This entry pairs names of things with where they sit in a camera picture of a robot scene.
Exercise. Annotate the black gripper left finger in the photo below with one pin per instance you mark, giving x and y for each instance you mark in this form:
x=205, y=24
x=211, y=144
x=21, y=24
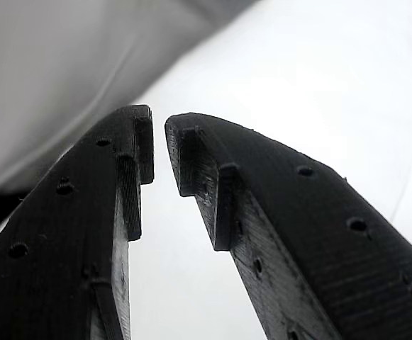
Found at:
x=56, y=248

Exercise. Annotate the white paper sheet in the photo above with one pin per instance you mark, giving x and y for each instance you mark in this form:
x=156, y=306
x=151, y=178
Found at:
x=315, y=88

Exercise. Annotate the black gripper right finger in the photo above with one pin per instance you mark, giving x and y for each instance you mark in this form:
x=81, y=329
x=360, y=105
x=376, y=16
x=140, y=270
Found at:
x=315, y=248

